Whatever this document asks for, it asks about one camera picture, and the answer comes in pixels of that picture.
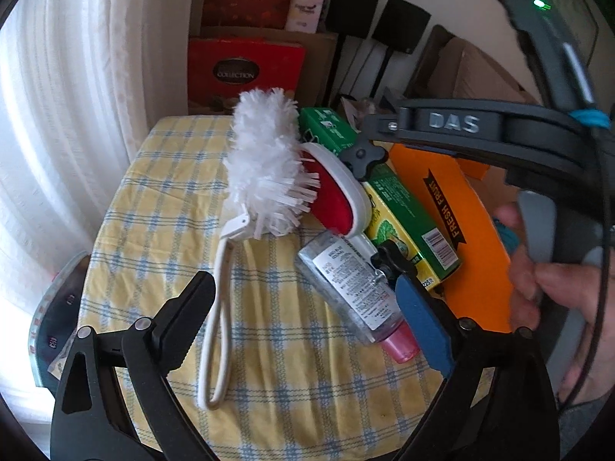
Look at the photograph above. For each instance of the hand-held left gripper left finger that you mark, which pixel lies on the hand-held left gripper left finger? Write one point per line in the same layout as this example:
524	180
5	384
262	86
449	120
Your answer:
187	312

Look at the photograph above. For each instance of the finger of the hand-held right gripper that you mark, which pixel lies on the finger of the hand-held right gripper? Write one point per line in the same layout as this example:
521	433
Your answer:
379	127
390	257

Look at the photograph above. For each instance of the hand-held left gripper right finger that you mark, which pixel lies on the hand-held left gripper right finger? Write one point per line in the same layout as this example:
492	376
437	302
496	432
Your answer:
423	326

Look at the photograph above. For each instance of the long green carton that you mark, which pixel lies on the long green carton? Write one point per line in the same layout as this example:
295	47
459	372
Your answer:
408	211

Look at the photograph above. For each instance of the clear bottle with pink cap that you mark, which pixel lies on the clear bottle with pink cap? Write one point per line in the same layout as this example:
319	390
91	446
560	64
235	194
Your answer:
341	278

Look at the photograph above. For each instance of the red and white lint brush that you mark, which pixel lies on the red and white lint brush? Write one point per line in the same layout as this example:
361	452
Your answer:
331	187

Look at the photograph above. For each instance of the orange cardboard box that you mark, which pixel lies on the orange cardboard box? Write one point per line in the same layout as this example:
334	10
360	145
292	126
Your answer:
480	269

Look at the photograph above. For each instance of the white fluffy duster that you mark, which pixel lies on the white fluffy duster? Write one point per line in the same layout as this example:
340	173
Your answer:
264	153

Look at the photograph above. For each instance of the person's right forearm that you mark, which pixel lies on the person's right forearm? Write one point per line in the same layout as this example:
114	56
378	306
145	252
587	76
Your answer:
591	427

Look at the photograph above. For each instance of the person's right hand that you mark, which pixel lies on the person's right hand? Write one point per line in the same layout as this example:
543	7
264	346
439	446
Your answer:
576	293

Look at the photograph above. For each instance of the beige chair cushion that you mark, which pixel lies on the beige chair cushion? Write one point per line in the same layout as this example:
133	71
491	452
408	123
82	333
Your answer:
480	74

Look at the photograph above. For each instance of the black speaker on stand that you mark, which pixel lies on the black speaker on stand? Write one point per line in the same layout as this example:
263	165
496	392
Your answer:
353	5
401	24

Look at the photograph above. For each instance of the yellow checked tablecloth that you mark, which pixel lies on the yellow checked tablecloth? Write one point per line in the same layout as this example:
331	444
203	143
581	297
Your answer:
269	384

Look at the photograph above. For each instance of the cyan plastic item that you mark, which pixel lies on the cyan plastic item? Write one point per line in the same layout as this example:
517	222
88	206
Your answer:
507	237

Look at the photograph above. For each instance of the small white box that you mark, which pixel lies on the small white box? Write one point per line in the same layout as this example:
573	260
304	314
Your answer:
305	7

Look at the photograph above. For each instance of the white curtain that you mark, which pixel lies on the white curtain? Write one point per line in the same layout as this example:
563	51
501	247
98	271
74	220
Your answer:
72	105

